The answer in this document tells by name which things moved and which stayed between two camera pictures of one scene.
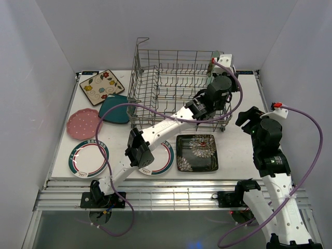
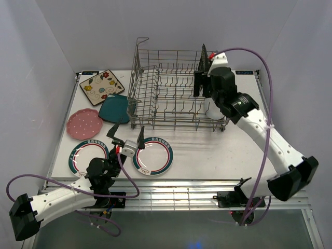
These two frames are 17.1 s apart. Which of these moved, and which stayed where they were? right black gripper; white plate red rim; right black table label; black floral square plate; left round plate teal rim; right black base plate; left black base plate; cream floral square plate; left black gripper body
Moved: black floral square plate; right black gripper; left black gripper body
Stayed: right black base plate; white plate red rim; left black base plate; left round plate teal rim; cream floral square plate; right black table label
